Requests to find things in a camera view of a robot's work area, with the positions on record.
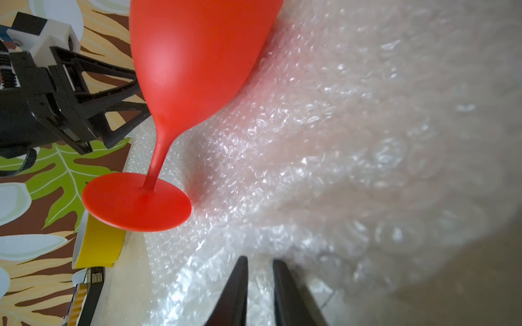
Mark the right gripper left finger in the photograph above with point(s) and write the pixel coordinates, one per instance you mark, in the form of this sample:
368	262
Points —
231	308

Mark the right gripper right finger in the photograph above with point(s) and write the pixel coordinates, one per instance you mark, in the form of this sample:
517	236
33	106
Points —
291	307

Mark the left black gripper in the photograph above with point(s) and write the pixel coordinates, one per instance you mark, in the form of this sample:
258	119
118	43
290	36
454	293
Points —
36	113

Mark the red wine glass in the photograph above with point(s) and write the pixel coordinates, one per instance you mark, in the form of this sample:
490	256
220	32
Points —
191	58

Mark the bubble wrap of red glass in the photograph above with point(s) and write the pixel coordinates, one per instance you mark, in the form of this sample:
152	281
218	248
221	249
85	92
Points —
377	150

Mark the yellow tape roll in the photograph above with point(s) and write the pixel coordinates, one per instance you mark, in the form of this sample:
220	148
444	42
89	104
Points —
97	244

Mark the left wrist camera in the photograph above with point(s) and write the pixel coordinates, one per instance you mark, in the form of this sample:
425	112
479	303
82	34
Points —
37	35

